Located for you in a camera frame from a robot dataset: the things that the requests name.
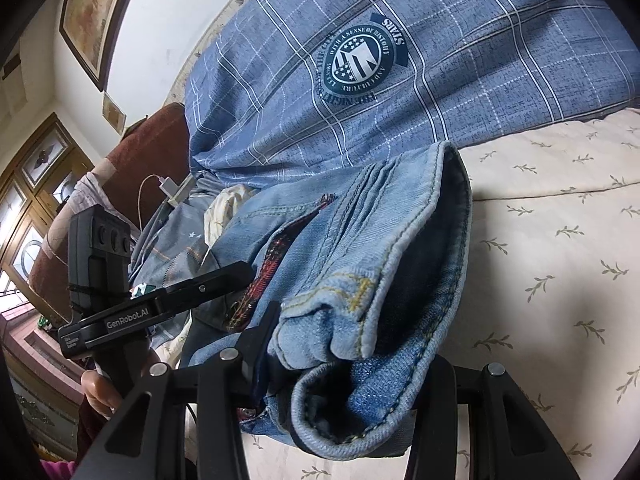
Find small wall picture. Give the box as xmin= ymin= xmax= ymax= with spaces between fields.
xmin=102 ymin=91 xmax=127 ymax=135

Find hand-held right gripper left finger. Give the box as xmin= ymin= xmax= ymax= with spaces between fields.
xmin=75 ymin=301 xmax=282 ymax=480

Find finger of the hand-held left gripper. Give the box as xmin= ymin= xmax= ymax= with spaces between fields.
xmin=165 ymin=260 xmax=256 ymax=314

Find reddish wooden furniture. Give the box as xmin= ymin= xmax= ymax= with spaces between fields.
xmin=0 ymin=310 xmax=87 ymax=461

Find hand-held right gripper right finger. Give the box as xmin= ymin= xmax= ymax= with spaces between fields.
xmin=405 ymin=356 xmax=581 ymax=480

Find white phone charger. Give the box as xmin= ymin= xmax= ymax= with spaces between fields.
xmin=159 ymin=176 xmax=196 ymax=206

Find brown headboard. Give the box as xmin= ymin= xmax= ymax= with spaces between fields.
xmin=27 ymin=102 xmax=193 ymax=326

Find wooden glass-door cabinet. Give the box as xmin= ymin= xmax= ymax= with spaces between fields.
xmin=0 ymin=112 xmax=96 ymax=311

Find person's left forearm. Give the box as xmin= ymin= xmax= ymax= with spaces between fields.
xmin=75 ymin=400 xmax=117 ymax=467

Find pale striped cloth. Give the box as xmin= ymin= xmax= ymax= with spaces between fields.
xmin=42 ymin=157 xmax=131 ymax=256

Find cream leaf-print bedsheet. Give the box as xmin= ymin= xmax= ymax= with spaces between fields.
xmin=165 ymin=0 xmax=640 ymax=480

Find large framed wall picture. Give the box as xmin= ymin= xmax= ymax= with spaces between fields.
xmin=59 ymin=0 xmax=138 ymax=92

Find white charger cable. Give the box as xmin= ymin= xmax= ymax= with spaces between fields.
xmin=136 ymin=175 xmax=166 ymax=228

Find blue denim pants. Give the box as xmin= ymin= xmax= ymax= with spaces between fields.
xmin=180 ymin=141 xmax=473 ymax=460

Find person's left hand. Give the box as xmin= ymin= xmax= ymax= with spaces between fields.
xmin=81 ymin=370 xmax=126 ymax=420

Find grey patterned duvet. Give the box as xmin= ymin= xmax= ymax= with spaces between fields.
xmin=130 ymin=180 xmax=231 ymax=356

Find blue plaid quilt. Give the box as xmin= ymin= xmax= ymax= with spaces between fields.
xmin=184 ymin=0 xmax=640 ymax=196

